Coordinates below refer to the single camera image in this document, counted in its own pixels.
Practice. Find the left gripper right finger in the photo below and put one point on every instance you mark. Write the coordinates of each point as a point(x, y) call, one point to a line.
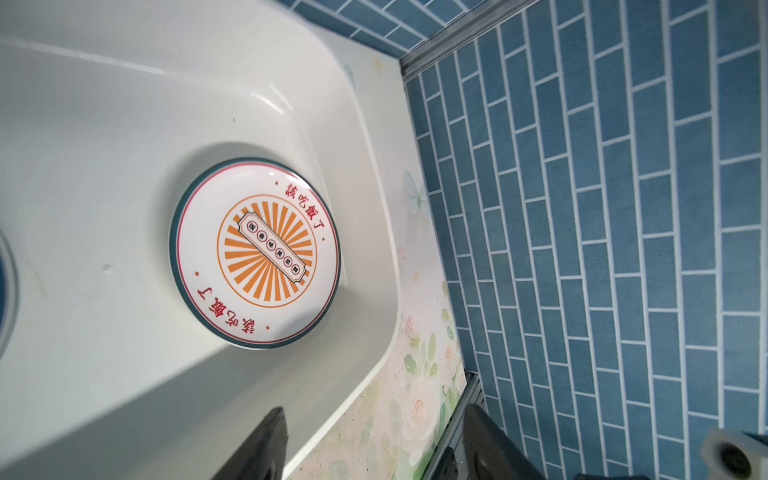
point(490, 454)

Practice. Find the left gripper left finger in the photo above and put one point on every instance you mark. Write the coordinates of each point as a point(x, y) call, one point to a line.
point(262, 454)

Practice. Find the orange sunburst plate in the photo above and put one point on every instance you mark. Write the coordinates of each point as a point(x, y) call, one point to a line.
point(255, 253)
point(10, 293)

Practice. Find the white plastic bin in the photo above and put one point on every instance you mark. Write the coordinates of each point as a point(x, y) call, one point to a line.
point(109, 111)

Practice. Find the aluminium mounting rail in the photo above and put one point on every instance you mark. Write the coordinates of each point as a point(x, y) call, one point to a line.
point(449, 460)

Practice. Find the right aluminium corner post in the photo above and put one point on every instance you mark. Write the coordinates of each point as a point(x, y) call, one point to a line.
point(466, 28)

